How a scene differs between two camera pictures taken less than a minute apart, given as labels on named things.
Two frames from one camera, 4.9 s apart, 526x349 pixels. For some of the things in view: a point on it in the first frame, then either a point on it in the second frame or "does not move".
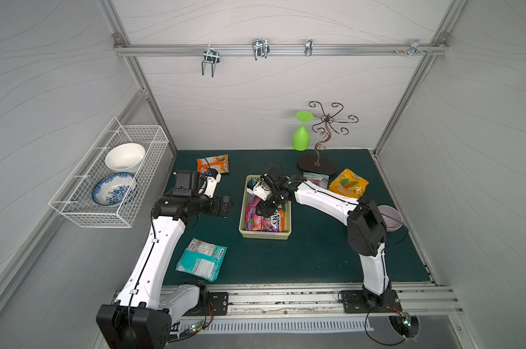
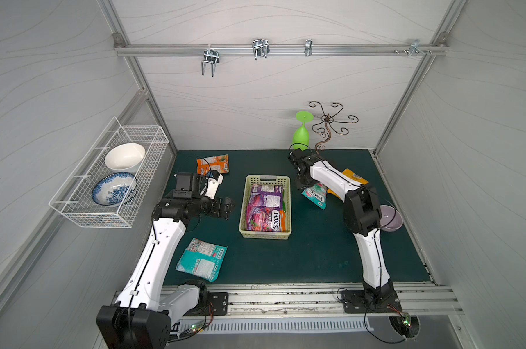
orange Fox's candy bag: x=220 y=162 does not move
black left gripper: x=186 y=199 does not move
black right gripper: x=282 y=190 → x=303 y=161
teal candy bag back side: x=202 y=259 does not move
